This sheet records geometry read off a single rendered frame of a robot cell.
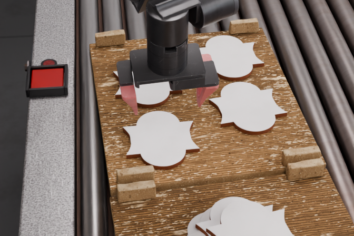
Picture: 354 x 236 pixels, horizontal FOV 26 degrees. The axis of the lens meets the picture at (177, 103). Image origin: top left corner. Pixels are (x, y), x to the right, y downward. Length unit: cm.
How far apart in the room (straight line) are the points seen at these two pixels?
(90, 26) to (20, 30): 174
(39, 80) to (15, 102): 148
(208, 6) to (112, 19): 61
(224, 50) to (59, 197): 46
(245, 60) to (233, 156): 26
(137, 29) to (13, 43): 170
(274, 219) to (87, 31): 65
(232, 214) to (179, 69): 22
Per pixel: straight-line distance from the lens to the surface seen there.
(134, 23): 160
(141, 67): 109
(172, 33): 102
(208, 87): 110
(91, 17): 163
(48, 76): 145
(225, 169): 123
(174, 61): 106
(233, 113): 133
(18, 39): 327
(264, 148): 128
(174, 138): 127
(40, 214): 121
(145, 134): 128
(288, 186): 121
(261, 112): 133
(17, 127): 281
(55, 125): 136
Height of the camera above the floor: 178
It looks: 39 degrees down
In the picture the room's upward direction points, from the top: straight up
